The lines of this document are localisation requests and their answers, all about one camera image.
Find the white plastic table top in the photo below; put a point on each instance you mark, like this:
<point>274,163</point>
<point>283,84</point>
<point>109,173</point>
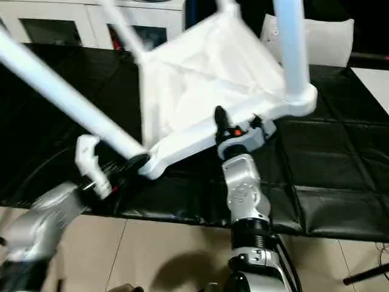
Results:
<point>228,76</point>

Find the white plastic table leg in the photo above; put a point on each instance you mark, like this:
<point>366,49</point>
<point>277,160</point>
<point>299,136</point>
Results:
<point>76,97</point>
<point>293,45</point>
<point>127,30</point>

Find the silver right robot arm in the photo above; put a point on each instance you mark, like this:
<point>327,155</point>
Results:
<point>243,188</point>

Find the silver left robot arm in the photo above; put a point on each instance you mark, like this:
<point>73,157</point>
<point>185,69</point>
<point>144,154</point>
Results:
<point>39,219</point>

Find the black mat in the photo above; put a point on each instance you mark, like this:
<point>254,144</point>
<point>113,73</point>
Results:
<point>334,152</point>

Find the red bottle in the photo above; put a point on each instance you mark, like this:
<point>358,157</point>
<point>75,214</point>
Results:
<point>116,41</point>

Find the white flat board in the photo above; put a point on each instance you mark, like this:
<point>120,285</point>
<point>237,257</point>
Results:
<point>373,88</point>

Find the white cabinet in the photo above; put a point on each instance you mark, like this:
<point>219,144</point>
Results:
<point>60,18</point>

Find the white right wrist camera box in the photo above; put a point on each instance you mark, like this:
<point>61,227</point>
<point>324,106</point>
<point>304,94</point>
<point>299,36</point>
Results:
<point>255,137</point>

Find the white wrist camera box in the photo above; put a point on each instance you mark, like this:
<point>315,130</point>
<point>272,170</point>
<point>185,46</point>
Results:
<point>255,137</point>
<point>91,164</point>

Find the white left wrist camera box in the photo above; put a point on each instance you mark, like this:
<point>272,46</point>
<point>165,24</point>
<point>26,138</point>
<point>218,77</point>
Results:
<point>91,164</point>

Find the black metal table frame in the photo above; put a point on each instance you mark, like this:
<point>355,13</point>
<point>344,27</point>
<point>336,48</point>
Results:
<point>367,275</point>

